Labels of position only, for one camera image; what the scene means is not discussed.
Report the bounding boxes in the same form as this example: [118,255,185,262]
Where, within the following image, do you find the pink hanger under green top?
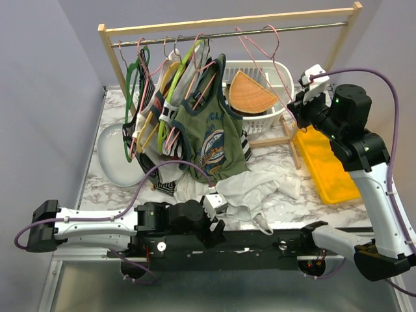
[164,32,220,152]

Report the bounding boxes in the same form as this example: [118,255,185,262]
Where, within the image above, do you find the striped cloth right of top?
[240,130,252,161]

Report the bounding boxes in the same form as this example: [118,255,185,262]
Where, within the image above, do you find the metal hanging rod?
[110,21,348,48]

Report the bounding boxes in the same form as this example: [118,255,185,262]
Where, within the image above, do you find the pink wire hanger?
[235,25,298,126]

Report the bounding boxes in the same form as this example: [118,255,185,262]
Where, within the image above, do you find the yellow plastic hanger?
[133,60,180,154]

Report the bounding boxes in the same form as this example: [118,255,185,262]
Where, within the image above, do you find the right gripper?
[287,85,343,141]

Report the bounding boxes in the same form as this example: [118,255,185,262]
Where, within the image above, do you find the lime green plastic hanger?
[157,40,210,153]

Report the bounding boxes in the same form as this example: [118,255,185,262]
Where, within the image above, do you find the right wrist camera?
[299,64,330,105]

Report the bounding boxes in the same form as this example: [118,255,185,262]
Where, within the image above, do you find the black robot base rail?
[107,227,339,272]

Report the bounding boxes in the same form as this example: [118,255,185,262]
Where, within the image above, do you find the black white striped top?
[122,45,189,198]

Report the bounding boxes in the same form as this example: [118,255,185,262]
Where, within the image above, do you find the wooden clothes rack frame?
[97,1,363,170]

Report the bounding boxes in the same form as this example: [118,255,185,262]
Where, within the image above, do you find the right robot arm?
[287,84,415,281]

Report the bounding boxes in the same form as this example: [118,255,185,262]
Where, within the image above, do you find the white cloth under green top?
[153,160,213,202]

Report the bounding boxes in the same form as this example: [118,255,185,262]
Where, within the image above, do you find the white oval plate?
[97,123,145,187]

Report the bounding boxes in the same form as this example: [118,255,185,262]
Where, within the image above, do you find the white plastic laundry basket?
[222,60,294,135]

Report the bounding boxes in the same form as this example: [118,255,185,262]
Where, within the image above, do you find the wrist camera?
[299,64,330,105]
[202,194,228,220]

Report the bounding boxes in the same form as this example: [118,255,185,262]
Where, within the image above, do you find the white tank top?
[216,161,302,236]

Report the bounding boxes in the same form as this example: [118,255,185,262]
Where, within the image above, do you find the yellow plastic tray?
[294,126,360,205]

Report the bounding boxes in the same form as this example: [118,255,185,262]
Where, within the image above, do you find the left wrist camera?
[202,194,228,220]

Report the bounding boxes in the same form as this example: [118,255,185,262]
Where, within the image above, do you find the orange woven fan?
[229,70,279,114]

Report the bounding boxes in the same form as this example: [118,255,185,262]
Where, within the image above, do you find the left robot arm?
[25,194,228,257]

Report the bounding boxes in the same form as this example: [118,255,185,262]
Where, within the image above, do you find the green graphic tank top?
[173,54,248,183]

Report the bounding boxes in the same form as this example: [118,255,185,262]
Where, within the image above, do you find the pink hanger at left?
[129,38,169,159]

